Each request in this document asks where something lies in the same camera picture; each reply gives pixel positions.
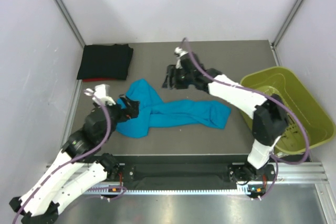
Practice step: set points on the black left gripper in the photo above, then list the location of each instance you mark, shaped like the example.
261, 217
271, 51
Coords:
131, 112

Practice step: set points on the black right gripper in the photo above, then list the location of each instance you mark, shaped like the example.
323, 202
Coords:
172, 72

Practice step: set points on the blue t-shirt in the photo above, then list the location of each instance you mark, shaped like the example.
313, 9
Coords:
153, 112

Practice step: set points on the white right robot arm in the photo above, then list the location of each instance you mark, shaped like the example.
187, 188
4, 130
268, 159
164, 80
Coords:
269, 119

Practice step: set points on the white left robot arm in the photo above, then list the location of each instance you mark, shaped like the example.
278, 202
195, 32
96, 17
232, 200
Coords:
76, 167

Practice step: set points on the folded black t-shirt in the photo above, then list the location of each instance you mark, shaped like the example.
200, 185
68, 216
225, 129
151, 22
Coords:
107, 62

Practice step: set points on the folded red t-shirt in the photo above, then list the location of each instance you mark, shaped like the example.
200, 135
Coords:
97, 79

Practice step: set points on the green plastic laundry basket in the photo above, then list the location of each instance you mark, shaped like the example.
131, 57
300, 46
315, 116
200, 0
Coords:
319, 127

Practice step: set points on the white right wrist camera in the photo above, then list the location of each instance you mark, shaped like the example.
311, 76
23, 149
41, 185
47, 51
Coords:
179, 52

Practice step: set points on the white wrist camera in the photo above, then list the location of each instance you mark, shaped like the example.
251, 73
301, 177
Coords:
101, 95
179, 52

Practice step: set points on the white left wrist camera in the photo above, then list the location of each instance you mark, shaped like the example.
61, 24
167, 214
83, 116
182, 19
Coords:
101, 95

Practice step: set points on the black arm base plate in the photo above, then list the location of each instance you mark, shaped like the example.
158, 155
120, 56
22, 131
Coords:
186, 172

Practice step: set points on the left aluminium corner post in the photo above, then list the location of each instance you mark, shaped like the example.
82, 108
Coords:
70, 22

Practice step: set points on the aluminium corner post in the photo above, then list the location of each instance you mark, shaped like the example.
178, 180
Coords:
70, 22
287, 22

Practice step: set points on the aluminium front frame rail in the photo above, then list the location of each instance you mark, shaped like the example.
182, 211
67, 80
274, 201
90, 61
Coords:
305, 173

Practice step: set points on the right aluminium corner post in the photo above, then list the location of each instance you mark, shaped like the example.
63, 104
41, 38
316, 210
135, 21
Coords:
287, 22

